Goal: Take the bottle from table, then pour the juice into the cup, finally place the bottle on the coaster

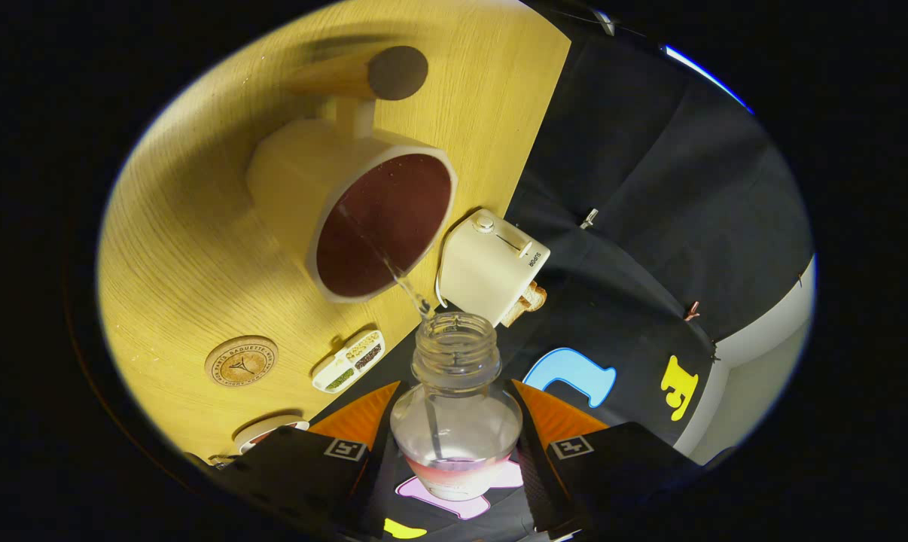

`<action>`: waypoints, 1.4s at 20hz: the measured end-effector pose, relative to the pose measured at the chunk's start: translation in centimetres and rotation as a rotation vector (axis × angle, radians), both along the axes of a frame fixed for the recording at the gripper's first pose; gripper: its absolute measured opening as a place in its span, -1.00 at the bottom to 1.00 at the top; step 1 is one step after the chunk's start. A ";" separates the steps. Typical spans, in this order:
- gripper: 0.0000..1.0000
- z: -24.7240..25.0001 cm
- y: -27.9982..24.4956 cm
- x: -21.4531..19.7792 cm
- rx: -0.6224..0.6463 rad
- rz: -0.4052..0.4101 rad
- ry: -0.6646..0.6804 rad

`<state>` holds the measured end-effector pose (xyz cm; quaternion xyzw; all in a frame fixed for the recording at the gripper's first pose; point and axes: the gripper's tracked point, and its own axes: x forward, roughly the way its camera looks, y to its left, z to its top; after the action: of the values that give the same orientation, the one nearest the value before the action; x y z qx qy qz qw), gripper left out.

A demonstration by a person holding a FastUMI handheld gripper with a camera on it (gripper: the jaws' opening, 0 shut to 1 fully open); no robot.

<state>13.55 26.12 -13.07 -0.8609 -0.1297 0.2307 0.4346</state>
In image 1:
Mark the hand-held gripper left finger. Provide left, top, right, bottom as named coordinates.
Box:
left=217, top=380, right=402, bottom=539

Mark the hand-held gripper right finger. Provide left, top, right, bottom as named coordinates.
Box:
left=510, top=379, right=699, bottom=537

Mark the clear plastic juice bottle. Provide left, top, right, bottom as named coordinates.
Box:
left=390, top=311, right=523, bottom=501

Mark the round wooden coaster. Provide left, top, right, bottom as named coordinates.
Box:
left=204, top=335, right=279, bottom=388

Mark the cream cup with red inside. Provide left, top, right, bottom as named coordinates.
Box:
left=245, top=44, right=458, bottom=304

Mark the white divided condiment dish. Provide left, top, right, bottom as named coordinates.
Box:
left=312, top=329, right=386, bottom=394

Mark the white round plate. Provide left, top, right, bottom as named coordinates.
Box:
left=232, top=416, right=310, bottom=455

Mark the cream toaster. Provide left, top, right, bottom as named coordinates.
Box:
left=437, top=209, right=551, bottom=326

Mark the wooden table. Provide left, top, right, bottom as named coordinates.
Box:
left=96, top=0, right=573, bottom=464

